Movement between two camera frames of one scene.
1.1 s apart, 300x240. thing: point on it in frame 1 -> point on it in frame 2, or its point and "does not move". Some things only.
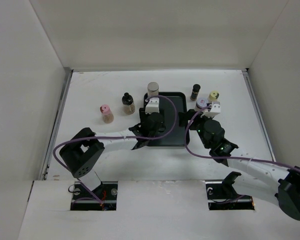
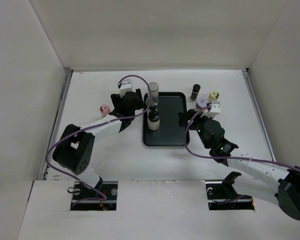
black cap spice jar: [195, 90] does not move
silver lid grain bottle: [152, 88] does not move
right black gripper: [184, 117] does not move
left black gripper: [143, 115] -> [117, 100]
